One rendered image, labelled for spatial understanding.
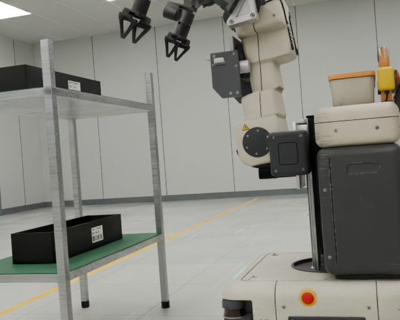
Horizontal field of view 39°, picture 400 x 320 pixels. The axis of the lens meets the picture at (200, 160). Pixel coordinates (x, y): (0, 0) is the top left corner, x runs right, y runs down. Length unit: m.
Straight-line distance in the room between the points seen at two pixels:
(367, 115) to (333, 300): 0.56
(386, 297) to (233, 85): 0.84
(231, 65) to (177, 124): 7.74
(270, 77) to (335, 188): 0.48
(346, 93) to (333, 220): 0.43
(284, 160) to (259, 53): 0.40
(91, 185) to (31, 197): 1.08
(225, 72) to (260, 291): 0.74
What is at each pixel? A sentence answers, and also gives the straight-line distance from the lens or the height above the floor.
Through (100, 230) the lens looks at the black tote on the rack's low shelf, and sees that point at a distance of 2.41.
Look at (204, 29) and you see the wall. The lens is 9.74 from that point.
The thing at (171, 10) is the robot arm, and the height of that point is 1.30.
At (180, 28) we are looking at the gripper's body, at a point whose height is 1.22.
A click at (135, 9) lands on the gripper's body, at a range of 2.01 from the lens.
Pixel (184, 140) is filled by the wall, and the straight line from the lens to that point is 9.65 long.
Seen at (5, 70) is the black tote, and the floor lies 1.05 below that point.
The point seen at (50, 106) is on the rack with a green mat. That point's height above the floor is 0.88.
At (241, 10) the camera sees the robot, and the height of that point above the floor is 1.15.
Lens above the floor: 0.68
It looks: level
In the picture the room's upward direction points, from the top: 4 degrees counter-clockwise
